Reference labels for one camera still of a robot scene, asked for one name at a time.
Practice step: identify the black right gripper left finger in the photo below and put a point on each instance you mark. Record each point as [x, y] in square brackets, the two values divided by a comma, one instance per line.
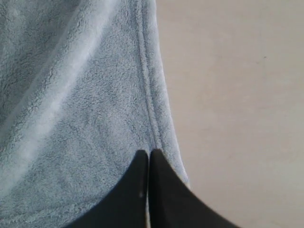
[125, 205]

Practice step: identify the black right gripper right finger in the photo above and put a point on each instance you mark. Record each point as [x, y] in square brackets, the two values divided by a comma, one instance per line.
[172, 204]

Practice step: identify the light blue fleece towel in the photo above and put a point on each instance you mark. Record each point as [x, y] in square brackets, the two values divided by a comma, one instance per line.
[82, 88]

